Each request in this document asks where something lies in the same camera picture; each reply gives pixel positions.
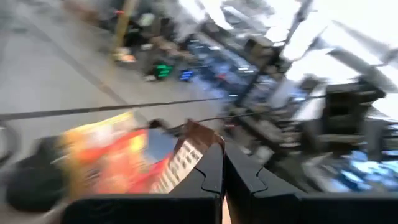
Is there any yellow hanging cable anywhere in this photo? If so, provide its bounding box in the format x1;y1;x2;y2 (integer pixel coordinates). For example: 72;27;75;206
113;0;137;54

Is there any blue yellow ramen packet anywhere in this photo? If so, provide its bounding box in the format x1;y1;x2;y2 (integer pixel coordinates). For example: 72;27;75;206
60;111;226;195

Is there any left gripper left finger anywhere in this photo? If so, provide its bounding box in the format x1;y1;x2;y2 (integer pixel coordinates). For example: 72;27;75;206
169;141;225;224

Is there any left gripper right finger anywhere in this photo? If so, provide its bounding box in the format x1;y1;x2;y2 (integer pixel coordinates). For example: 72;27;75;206
224;146;304;224

